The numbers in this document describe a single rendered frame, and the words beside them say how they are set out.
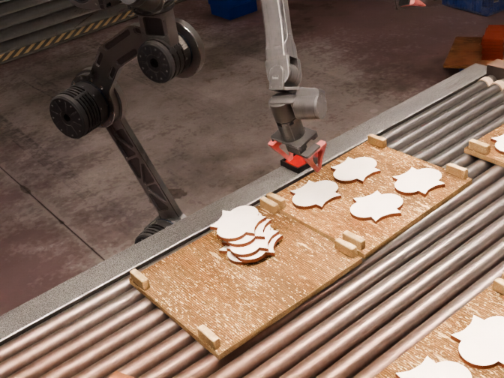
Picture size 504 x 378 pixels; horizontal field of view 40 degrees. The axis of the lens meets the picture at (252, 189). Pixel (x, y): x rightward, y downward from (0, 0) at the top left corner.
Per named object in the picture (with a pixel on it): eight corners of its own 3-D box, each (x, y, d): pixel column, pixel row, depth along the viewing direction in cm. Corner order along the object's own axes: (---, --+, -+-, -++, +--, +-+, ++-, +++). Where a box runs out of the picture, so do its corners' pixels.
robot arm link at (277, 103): (272, 88, 162) (262, 103, 158) (299, 87, 158) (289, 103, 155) (281, 112, 166) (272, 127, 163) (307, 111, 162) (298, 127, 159)
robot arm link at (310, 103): (287, 70, 165) (269, 65, 158) (331, 68, 159) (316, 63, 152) (285, 121, 166) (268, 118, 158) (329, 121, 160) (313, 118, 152)
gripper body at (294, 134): (301, 154, 162) (292, 129, 157) (271, 142, 169) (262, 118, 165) (319, 137, 164) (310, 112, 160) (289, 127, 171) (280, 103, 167)
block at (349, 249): (334, 248, 161) (333, 239, 159) (339, 245, 162) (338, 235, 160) (352, 259, 157) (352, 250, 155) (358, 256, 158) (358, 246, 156)
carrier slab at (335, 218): (263, 205, 183) (263, 200, 182) (368, 144, 203) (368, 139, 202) (364, 259, 159) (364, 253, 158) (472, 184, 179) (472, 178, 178)
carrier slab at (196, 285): (129, 283, 162) (127, 278, 161) (263, 207, 182) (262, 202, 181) (219, 361, 138) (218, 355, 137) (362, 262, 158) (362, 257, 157)
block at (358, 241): (341, 241, 163) (340, 232, 161) (347, 238, 164) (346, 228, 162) (361, 252, 159) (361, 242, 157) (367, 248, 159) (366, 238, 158)
